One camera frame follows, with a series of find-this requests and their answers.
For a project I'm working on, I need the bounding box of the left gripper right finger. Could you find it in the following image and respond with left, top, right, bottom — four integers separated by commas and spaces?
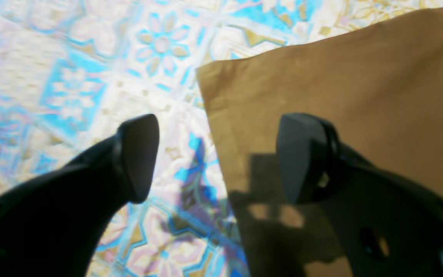
276, 113, 443, 277

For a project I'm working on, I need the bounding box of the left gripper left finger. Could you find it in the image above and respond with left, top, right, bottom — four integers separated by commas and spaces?
0, 114, 160, 277

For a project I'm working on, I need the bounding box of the brown t-shirt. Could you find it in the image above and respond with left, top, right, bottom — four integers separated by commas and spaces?
197, 8, 443, 277

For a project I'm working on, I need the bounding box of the patterned tablecloth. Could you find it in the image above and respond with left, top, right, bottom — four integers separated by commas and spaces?
0, 0, 443, 277

